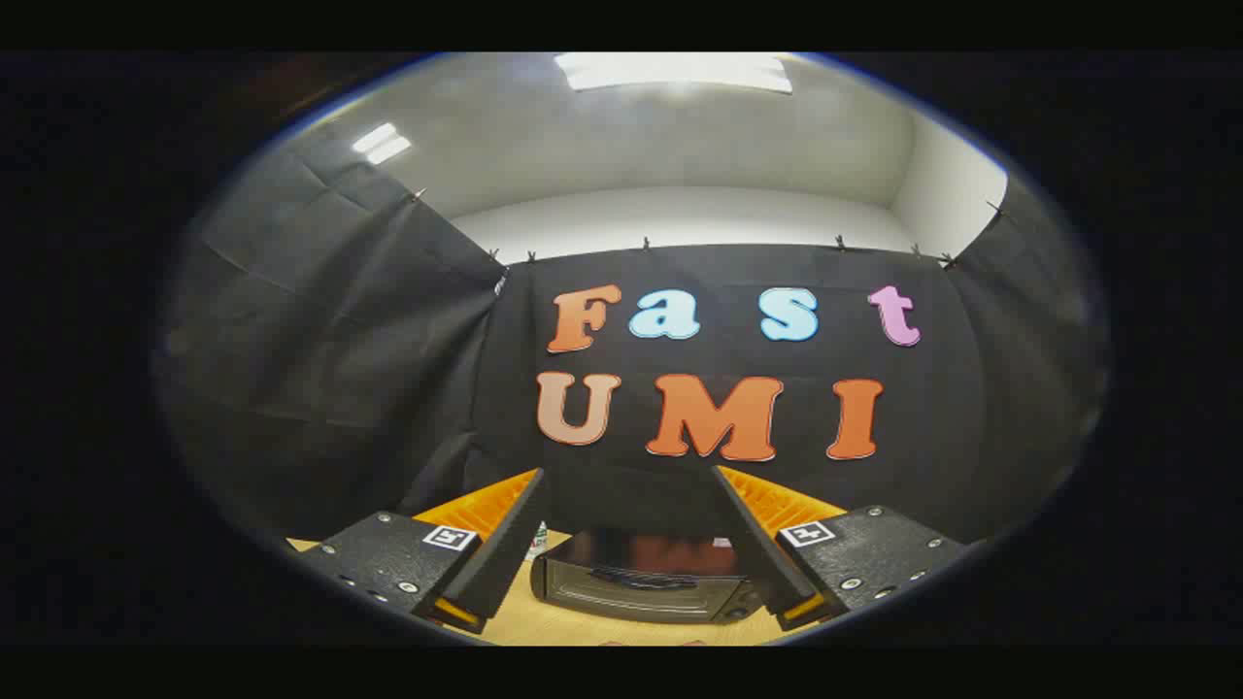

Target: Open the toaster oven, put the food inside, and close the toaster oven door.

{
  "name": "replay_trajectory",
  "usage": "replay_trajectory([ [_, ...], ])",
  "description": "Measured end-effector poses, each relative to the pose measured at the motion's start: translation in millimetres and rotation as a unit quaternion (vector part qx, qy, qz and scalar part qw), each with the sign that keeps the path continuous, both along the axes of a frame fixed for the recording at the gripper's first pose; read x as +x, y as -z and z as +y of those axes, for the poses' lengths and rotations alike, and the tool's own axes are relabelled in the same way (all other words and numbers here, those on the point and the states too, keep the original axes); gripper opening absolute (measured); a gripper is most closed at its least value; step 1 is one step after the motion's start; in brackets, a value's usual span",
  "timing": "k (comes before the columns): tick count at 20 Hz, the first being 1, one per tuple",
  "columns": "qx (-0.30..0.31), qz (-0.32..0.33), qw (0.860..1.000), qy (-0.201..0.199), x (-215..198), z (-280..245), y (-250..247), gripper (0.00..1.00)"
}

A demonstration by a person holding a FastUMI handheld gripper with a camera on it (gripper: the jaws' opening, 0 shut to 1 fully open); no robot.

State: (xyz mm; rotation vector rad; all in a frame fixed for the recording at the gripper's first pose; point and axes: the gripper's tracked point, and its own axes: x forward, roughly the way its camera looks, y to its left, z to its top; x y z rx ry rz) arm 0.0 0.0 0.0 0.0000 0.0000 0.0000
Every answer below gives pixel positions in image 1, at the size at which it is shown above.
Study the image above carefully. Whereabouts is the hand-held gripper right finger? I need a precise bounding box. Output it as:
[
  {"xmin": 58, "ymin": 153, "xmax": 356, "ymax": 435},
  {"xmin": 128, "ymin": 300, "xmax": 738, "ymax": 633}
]
[{"xmin": 712, "ymin": 465, "xmax": 972, "ymax": 633}]

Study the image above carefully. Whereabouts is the small ceiling light panel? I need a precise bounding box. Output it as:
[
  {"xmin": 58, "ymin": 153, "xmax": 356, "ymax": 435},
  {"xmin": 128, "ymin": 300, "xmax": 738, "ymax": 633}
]
[{"xmin": 351, "ymin": 122, "xmax": 413, "ymax": 166}]

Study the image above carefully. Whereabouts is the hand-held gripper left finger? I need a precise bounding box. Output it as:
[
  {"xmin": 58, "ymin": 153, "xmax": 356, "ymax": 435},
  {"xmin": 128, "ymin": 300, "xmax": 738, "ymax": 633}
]
[{"xmin": 296, "ymin": 468, "xmax": 551, "ymax": 637}]

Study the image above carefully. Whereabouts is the large ceiling light panel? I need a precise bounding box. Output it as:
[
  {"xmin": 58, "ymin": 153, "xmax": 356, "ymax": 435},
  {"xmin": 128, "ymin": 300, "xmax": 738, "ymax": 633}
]
[{"xmin": 554, "ymin": 52, "xmax": 794, "ymax": 95}]

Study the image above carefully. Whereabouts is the black toaster oven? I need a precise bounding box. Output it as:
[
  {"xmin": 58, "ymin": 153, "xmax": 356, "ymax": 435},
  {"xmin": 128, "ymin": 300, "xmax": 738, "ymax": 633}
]
[{"xmin": 530, "ymin": 527, "xmax": 770, "ymax": 625}]

